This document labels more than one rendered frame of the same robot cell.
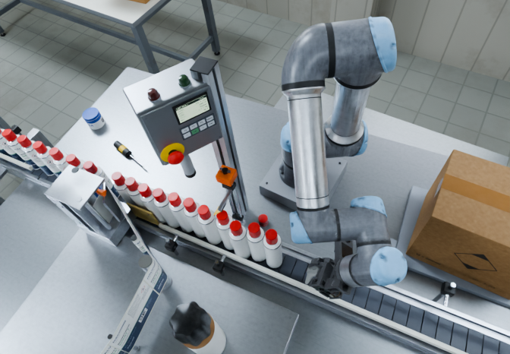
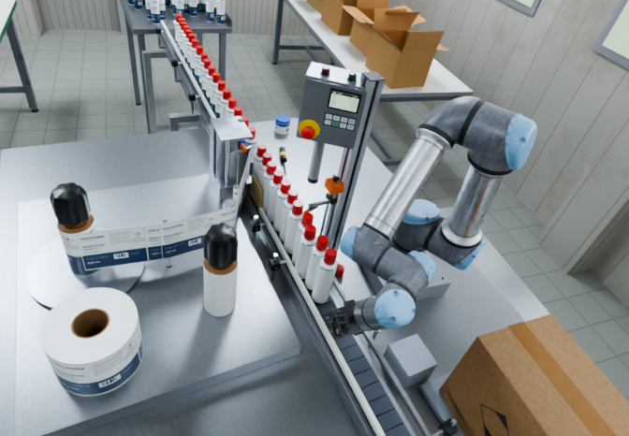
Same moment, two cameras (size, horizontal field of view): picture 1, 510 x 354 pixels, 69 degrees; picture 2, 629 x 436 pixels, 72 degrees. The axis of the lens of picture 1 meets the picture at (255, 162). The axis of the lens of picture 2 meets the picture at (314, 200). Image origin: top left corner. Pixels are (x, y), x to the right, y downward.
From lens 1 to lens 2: 0.48 m
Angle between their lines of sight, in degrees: 22
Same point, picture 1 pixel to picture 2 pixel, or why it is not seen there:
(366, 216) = (410, 263)
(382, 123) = (516, 288)
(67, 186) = (226, 124)
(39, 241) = (176, 166)
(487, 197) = (548, 365)
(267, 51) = not seen: hidden behind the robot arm
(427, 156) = not seen: hidden behind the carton
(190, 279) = (245, 257)
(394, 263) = (401, 305)
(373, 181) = (463, 320)
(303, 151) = (397, 179)
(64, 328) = (139, 217)
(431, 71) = not seen: outside the picture
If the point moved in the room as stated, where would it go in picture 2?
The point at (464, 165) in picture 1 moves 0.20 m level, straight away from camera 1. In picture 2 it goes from (548, 330) to (617, 327)
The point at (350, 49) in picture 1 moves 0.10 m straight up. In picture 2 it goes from (485, 123) to (504, 81)
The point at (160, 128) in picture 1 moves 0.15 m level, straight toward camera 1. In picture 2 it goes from (313, 98) to (299, 126)
